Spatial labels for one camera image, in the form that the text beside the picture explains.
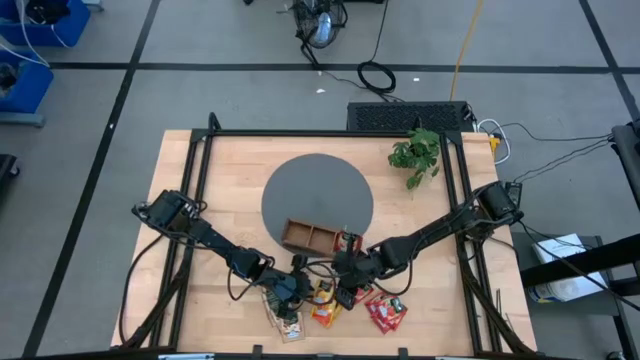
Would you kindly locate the white paper box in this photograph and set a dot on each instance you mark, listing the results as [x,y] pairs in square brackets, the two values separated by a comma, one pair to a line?
[555,247]

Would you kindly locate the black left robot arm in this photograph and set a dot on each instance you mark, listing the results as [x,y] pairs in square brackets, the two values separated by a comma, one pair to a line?
[215,240]

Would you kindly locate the black wheeled object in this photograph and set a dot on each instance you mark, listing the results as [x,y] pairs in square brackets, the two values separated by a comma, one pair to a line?
[6,167]

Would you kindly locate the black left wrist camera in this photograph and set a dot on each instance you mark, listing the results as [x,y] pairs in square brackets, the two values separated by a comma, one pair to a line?
[300,262]

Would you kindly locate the beige vanilla cinnamon tea packet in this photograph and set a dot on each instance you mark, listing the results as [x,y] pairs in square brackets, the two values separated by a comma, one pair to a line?
[292,330]
[270,310]

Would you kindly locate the blue storage bin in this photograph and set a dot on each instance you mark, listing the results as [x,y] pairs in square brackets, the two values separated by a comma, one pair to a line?
[70,30]
[30,90]

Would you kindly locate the black perforated computer tower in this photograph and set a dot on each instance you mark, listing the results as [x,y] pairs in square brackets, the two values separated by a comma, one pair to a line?
[400,117]

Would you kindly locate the grey round woven placemat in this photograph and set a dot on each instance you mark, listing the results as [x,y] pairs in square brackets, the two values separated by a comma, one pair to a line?
[315,190]

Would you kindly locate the black metal table frame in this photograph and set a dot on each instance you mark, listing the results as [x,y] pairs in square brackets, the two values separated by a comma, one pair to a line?
[300,133]

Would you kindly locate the green potted plant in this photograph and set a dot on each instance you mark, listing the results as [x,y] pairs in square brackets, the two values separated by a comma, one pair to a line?
[415,152]

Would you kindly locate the black floor fan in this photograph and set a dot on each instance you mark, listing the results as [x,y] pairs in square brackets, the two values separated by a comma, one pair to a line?
[320,25]

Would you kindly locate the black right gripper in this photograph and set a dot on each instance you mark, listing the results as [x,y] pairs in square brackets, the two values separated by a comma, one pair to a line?
[355,270]

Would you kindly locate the black power adapter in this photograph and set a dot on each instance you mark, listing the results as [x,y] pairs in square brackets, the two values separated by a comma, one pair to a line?
[515,192]

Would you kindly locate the brown wooden compartment box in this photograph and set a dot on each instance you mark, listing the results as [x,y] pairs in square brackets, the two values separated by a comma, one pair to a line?
[305,235]

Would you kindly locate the yellow power plug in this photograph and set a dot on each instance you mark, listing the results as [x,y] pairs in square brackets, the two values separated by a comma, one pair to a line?
[494,144]

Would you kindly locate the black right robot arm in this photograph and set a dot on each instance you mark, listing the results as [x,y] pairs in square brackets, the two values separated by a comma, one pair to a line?
[435,227]

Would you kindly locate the black cart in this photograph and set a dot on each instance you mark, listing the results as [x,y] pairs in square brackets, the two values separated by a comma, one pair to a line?
[580,262]

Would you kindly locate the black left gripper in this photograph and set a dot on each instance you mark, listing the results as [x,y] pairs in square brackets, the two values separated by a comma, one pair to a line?
[285,287]

